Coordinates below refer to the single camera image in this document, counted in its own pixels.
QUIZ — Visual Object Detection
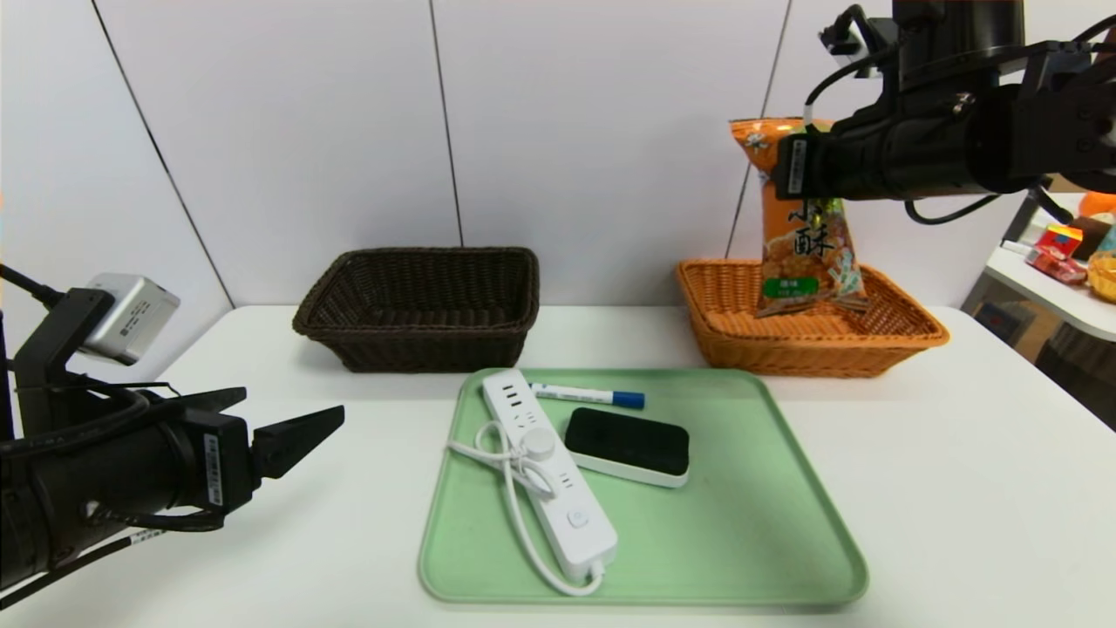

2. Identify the dark brown block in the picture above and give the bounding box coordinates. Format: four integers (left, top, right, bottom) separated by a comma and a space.
1068, 215, 1114, 260

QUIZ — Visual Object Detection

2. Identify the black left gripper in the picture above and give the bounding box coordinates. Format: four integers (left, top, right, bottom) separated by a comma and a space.
26, 386, 345, 573

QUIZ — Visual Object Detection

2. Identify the black and white board eraser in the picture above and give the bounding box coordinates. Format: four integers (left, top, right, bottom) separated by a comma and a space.
563, 406, 691, 488

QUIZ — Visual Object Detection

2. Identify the white marker with blue cap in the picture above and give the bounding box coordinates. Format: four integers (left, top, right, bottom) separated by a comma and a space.
530, 382, 646, 411

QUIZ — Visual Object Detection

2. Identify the black chair back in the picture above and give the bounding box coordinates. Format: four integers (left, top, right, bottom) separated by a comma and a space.
1003, 194, 1053, 245

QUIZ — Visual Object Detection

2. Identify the white side table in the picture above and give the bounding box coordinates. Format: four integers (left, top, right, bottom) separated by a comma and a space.
983, 244, 1116, 343

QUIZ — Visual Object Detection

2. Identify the red snack packet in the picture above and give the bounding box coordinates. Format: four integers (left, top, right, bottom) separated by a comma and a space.
1025, 248, 1089, 285

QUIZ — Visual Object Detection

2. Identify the orange wicker basket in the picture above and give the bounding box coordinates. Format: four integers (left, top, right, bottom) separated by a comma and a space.
677, 258, 951, 379

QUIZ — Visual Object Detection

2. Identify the dark brown wicker basket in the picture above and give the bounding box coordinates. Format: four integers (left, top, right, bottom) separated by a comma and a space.
293, 248, 541, 374

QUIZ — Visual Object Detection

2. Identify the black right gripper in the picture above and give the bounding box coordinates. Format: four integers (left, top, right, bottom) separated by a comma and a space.
772, 130, 887, 201

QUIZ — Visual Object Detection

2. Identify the black left camera bracket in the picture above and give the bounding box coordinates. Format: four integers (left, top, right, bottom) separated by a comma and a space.
10, 290, 114, 437

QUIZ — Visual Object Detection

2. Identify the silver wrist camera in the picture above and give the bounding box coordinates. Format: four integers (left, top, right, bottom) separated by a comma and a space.
83, 273, 181, 365
818, 4, 899, 79

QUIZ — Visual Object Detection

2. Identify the light green plastic tray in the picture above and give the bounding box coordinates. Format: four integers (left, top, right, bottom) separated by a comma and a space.
418, 367, 868, 605

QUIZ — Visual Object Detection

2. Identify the black left camera cable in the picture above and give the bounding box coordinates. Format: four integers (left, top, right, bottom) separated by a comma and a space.
0, 264, 66, 308

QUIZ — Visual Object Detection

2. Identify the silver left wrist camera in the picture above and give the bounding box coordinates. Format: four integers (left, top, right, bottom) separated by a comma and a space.
83, 273, 181, 365

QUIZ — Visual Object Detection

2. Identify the white power strip with cord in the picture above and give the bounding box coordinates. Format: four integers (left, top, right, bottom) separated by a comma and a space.
448, 369, 618, 597

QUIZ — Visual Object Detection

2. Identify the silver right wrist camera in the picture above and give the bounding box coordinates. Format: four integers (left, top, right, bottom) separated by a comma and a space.
818, 4, 899, 79

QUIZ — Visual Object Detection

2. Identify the orange snack bag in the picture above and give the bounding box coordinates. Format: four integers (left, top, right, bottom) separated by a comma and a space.
731, 118, 870, 317

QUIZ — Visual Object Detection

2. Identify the box under side table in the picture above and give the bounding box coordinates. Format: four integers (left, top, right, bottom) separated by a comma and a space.
970, 299, 1028, 347

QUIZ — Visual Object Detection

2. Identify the red and yellow box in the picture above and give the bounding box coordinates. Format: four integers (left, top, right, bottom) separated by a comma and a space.
1035, 224, 1085, 261

